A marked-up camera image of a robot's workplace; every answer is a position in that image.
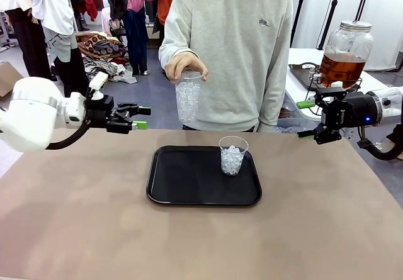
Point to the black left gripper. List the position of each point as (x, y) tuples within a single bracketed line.
[(97, 111)]

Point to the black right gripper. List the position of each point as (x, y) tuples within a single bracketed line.
[(352, 110)]

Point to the tall clear cup with ice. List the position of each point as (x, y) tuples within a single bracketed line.
[(188, 100)]

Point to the short clear cup with ice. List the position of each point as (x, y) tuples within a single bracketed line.
[(232, 160)]

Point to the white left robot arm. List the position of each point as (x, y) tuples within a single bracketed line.
[(31, 113)]

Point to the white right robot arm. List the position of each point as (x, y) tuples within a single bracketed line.
[(390, 104)]

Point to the person's right forearm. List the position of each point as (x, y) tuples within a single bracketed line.
[(170, 50)]

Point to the person's left forearm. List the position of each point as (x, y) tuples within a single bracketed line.
[(274, 104)]

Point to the glass drink dispenser with tea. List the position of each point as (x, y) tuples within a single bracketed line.
[(346, 63)]

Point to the person's right hand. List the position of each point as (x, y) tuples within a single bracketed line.
[(185, 61)]

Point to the clear plastic box of ice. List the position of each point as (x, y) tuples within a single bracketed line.
[(283, 129)]

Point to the light mixed clothes pile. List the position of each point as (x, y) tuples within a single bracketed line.
[(107, 69)]

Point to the white side table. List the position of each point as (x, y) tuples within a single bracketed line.
[(302, 55)]

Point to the dark blue hanging garment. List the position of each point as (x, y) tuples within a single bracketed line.
[(135, 41)]

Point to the brown patterned cloth pile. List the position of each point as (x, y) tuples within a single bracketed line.
[(100, 45)]

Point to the black plastic serving tray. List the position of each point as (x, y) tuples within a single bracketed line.
[(189, 179)]

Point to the person in light grey sweatshirt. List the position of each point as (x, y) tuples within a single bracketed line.
[(230, 56)]

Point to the red hanging garment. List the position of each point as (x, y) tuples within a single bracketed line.
[(90, 6)]

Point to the orange hanging garment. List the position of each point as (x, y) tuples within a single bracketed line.
[(165, 0)]

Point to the brown cardboard box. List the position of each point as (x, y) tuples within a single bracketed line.
[(9, 78)]

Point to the bystander in grey shorts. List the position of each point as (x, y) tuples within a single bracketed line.
[(56, 9)]

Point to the bystander in black trousers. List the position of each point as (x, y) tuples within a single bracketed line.
[(22, 34)]

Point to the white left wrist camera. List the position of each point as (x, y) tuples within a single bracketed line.
[(98, 81)]

